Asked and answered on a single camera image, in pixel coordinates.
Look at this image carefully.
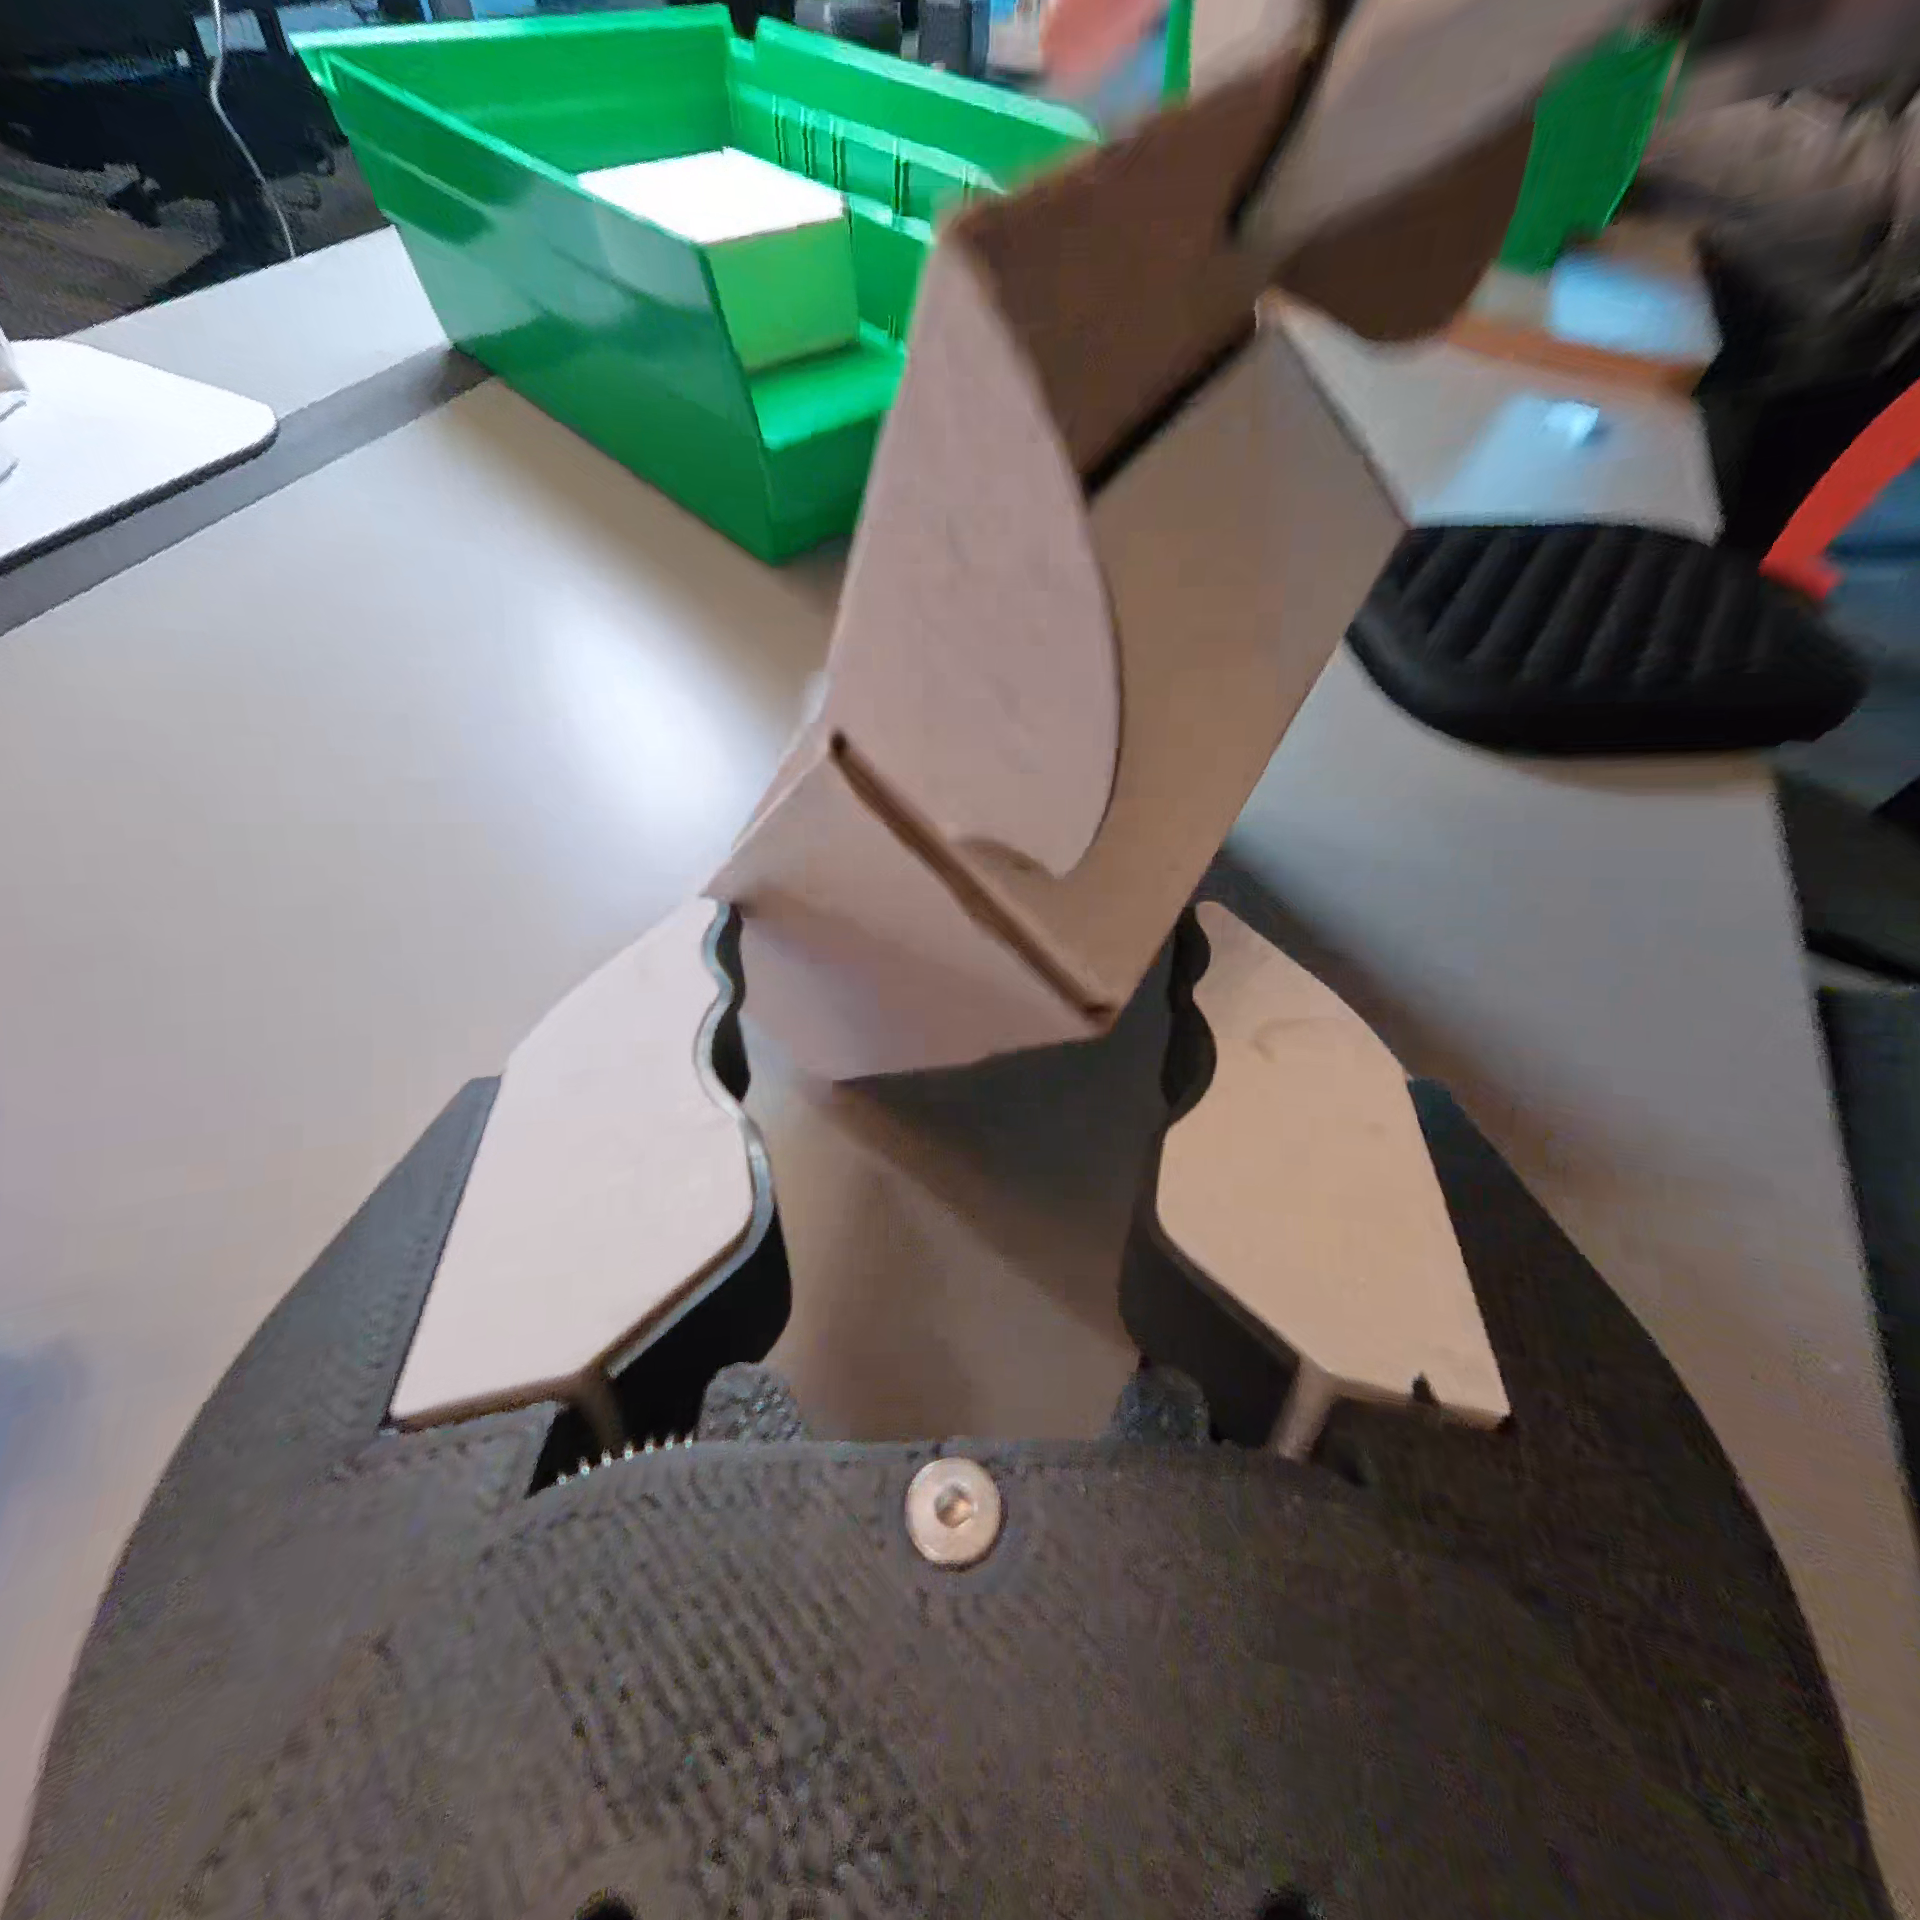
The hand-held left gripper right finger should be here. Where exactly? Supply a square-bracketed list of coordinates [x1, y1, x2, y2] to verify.
[1117, 900, 1513, 1464]

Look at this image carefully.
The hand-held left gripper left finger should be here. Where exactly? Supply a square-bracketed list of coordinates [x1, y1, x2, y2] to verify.
[387, 895, 794, 1454]

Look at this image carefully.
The green plastic bin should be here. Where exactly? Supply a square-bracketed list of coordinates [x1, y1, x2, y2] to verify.
[292, 5, 1106, 569]
[1499, 30, 1684, 275]

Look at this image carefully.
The wood-edged grey desk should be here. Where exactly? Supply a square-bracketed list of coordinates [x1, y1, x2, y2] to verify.
[1441, 223, 1728, 399]

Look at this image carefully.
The black armrest pad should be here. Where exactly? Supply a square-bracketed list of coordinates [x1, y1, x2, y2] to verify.
[1342, 520, 1873, 758]

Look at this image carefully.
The red bag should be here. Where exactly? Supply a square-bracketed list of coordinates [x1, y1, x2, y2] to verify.
[1761, 374, 1920, 605]

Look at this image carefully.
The black office chair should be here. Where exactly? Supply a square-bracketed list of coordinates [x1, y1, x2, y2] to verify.
[0, 53, 354, 241]

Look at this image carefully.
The grey fleece jacket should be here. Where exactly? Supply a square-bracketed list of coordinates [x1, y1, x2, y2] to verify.
[1621, 30, 1920, 325]

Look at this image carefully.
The white cable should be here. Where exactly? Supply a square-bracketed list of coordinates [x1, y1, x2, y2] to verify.
[208, 0, 304, 260]

